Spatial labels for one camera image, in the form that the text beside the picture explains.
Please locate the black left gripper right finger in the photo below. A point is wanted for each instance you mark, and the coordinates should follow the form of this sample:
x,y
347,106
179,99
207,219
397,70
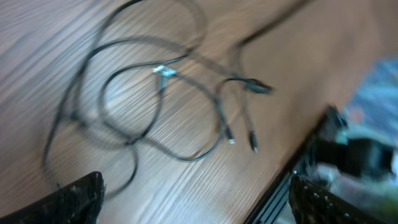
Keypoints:
x,y
312,202

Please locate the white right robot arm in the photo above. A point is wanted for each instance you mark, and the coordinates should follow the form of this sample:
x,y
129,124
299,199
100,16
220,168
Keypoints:
x,y
360,155

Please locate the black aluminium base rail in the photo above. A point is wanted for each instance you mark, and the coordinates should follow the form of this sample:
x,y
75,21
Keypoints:
x,y
273,206

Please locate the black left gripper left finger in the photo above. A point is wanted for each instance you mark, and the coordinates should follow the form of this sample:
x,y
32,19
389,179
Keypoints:
x,y
79,202

